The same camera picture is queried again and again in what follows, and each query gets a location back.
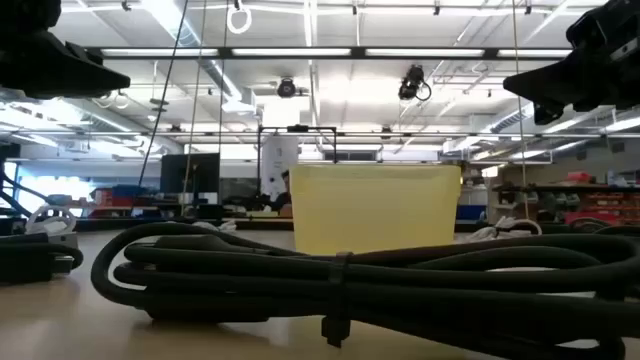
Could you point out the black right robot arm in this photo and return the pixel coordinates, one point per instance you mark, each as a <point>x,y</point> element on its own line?
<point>610,20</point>

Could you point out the black background monitor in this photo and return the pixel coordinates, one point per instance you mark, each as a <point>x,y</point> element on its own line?
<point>190,172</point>

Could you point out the blue and red crates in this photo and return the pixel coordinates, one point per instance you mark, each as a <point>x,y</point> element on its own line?
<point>125,192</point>

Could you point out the round black ceiling camera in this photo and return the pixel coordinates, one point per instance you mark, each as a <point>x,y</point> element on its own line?
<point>286,88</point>

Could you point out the white cylindrical tank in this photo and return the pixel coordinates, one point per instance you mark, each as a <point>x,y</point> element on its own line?
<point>277,160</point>

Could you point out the shelf with red bins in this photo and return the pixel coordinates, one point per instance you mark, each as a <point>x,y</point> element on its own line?
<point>600,202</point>

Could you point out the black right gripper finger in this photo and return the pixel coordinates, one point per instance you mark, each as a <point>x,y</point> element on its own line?
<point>547,112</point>

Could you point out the black aluminium table frame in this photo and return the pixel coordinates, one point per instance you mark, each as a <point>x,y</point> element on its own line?
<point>150,225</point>

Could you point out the overhead light bar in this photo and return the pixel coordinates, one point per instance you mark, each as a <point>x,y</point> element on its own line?
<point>225,52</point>

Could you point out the translucent yellow plastic bin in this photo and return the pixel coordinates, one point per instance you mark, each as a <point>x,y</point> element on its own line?
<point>375,210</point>

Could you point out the person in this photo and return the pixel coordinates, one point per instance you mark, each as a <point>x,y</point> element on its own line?
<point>285,177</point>

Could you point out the black background rig frame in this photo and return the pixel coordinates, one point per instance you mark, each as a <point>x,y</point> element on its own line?
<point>297,128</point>

